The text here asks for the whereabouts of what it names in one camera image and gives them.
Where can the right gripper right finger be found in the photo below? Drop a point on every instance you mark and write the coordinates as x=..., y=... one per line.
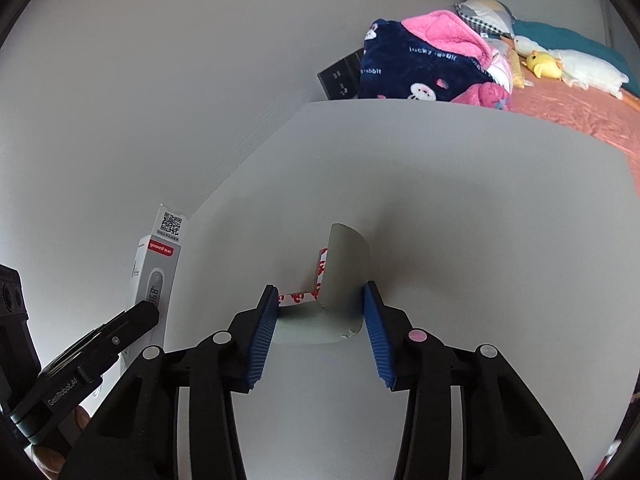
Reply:
x=506, y=432

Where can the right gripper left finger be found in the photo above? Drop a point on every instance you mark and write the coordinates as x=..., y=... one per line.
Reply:
x=133, y=434

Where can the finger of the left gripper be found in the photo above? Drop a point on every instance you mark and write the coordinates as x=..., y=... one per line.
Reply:
x=127, y=327

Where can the white thermometer box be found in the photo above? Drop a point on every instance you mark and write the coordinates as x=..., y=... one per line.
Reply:
x=152, y=276

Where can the person's left hand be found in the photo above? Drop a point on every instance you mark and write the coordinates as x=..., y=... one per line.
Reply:
x=49, y=456

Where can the pink bed sheet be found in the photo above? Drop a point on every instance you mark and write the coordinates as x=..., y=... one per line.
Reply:
x=591, y=111

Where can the navy cartoon blanket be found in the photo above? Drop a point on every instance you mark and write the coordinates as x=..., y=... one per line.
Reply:
x=398, y=65

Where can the yellow duck plush toy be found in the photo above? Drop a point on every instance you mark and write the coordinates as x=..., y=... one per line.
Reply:
x=544, y=65

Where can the white goose plush toy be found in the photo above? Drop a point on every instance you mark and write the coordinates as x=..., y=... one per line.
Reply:
x=579, y=69

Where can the teal pillow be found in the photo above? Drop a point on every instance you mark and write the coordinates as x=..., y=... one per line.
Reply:
x=559, y=38

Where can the pink fleece clothing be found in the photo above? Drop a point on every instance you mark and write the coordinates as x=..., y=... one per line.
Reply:
x=445, y=31

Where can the checkered grey pillow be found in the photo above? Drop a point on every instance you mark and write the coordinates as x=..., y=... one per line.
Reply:
x=487, y=17

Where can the black wall socket panel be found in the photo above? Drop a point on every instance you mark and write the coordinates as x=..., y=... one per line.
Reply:
x=341, y=80

